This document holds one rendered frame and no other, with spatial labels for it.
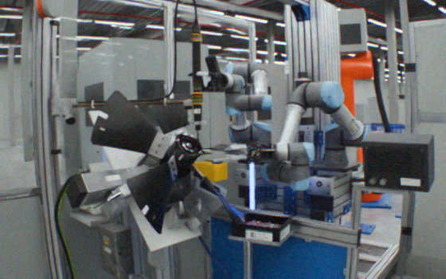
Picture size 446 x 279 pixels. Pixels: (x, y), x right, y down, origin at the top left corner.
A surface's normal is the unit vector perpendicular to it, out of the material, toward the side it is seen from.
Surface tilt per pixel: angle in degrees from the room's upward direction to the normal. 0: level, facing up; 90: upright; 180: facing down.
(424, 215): 90
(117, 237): 90
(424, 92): 90
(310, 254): 90
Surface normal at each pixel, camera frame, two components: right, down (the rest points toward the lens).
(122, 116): 0.41, -0.15
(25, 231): 0.73, 0.02
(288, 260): -0.68, 0.05
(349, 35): -0.43, 0.06
